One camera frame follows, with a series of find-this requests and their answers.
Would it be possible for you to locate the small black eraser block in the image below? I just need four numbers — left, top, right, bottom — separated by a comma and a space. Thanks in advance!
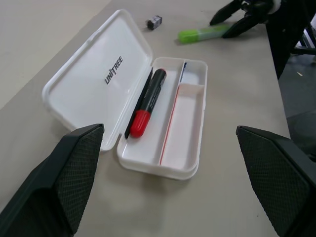
147, 15, 164, 31

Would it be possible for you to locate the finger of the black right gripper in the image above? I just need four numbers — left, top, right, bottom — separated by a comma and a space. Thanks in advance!
222, 14, 259, 39
209, 0, 239, 26

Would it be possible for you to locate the thin black pencil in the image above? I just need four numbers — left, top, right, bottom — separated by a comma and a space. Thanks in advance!
124, 68, 154, 138

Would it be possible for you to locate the dark frame beside table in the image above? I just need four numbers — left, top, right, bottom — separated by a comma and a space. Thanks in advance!
265, 0, 316, 80

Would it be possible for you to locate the black marker with red cap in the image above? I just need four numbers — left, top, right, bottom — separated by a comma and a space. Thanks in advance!
129, 68, 167, 139

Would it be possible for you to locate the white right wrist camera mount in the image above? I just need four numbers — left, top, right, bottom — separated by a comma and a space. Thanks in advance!
270, 0, 282, 14

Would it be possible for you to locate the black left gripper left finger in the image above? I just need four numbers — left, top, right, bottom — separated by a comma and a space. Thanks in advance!
0, 123, 105, 237

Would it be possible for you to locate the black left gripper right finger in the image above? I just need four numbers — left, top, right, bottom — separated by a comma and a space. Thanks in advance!
236, 125, 316, 237

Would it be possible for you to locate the white plastic pencil case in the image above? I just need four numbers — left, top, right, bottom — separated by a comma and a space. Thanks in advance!
41, 9, 208, 181

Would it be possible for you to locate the green marker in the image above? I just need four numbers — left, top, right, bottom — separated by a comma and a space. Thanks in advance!
178, 24, 232, 45

